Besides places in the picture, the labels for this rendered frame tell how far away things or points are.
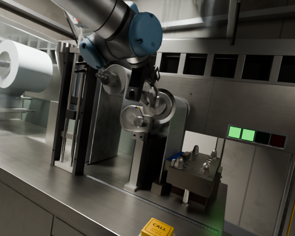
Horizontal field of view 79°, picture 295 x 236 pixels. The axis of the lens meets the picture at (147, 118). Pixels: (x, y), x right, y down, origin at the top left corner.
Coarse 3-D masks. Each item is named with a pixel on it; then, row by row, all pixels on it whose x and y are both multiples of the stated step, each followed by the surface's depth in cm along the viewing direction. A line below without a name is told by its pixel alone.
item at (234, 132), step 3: (231, 129) 90; (234, 129) 90; (237, 129) 89; (240, 129) 89; (231, 132) 90; (234, 132) 90; (237, 132) 89; (231, 135) 90; (234, 135) 90; (237, 135) 89
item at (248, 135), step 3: (243, 129) 88; (243, 132) 88; (246, 132) 88; (249, 132) 87; (252, 132) 86; (243, 135) 88; (246, 135) 88; (249, 135) 87; (252, 135) 86; (243, 138) 88; (246, 138) 87; (249, 138) 87; (252, 138) 86
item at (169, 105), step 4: (160, 92) 72; (160, 96) 72; (164, 96) 72; (168, 96) 71; (148, 100) 75; (168, 100) 71; (168, 104) 71; (148, 108) 75; (168, 108) 71; (148, 112) 75; (164, 112) 71; (168, 112) 71; (156, 116) 73; (160, 116) 72; (164, 116) 71
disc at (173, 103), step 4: (160, 88) 73; (164, 92) 73; (168, 92) 72; (172, 96) 71; (172, 100) 71; (144, 104) 76; (172, 104) 71; (144, 108) 76; (172, 108) 71; (144, 112) 76; (172, 112) 71; (168, 116) 72; (172, 116) 71; (156, 120) 74; (160, 120) 73; (164, 120) 72; (168, 120) 72
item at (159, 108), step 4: (156, 100) 72; (160, 100) 71; (164, 100) 72; (156, 104) 72; (160, 104) 71; (164, 104) 70; (152, 108) 73; (156, 108) 72; (160, 108) 71; (164, 108) 70; (152, 112) 73; (156, 112) 72; (160, 112) 71
